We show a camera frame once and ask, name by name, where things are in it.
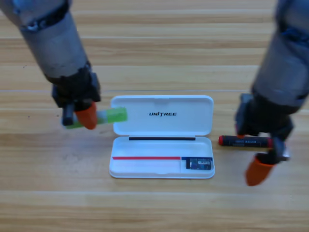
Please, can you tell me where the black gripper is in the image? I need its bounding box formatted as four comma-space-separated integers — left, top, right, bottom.
44, 61, 101, 130
234, 93, 294, 186

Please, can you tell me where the red and black marker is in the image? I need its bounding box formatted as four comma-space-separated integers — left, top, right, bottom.
218, 135, 275, 149

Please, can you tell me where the green highlighter pen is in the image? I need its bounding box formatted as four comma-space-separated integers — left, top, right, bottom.
64, 107, 128, 130

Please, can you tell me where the dark blue eraser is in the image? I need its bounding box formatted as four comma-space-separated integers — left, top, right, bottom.
185, 158, 212, 170

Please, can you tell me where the white Unitree pencil case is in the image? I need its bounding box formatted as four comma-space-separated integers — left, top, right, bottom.
109, 95, 215, 179

